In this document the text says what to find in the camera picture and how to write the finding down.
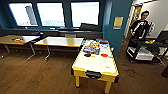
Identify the colourful snack box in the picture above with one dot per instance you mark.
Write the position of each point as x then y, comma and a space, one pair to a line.
91, 50

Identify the red yellow game box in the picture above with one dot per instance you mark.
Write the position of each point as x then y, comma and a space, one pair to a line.
93, 44

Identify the light grey rectangular panel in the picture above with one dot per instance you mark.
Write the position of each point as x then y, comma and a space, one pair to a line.
70, 35

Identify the white blue-rimmed bowl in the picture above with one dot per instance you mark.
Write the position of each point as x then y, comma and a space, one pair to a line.
104, 46

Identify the red ping pong paddle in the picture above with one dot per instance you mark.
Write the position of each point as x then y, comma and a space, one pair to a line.
104, 55

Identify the dark grey sofa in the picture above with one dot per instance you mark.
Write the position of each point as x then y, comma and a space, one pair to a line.
66, 33

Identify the long wooden table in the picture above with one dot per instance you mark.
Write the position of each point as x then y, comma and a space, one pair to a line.
60, 41

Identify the bright window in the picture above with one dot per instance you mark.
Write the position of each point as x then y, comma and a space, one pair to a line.
23, 14
85, 13
50, 14

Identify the black chair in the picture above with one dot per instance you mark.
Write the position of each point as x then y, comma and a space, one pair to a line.
43, 33

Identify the white plastic crate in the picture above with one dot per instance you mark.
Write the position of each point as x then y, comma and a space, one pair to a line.
143, 55

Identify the brown wooden door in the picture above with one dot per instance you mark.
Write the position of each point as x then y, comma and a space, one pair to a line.
136, 15

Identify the person in black shirt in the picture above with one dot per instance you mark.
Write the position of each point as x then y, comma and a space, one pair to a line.
141, 26

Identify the black wheeled cart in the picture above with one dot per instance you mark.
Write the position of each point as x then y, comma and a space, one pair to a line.
146, 50

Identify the orange yellow toy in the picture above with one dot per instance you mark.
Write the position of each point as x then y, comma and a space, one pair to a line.
149, 41

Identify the red yellow small items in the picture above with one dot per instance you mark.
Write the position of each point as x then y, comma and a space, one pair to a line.
18, 40

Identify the light wooden table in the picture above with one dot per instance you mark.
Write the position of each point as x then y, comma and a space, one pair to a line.
16, 39

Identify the black monitor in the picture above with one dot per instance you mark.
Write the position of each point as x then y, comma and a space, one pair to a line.
163, 36

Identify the yellow wall sign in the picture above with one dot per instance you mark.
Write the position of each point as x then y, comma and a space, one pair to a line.
118, 22

